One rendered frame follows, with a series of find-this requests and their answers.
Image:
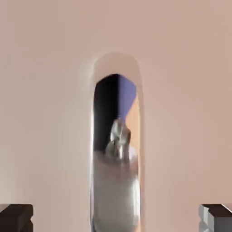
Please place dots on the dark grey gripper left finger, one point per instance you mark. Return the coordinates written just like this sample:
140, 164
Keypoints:
15, 218

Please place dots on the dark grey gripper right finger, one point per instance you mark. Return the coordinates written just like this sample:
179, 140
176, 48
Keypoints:
216, 220

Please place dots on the pale pink drawer front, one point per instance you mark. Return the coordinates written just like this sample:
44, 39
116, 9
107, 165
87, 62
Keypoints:
45, 90

